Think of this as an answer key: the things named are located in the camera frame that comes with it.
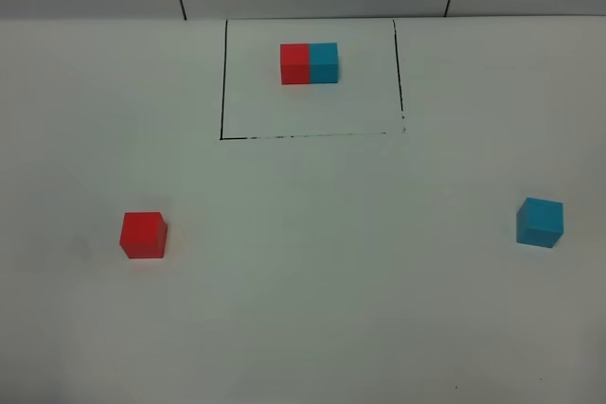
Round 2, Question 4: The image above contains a red template cube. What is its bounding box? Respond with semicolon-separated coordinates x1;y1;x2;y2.
280;44;311;85

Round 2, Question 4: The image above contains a blue template cube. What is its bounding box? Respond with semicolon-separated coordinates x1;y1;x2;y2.
309;43;340;84

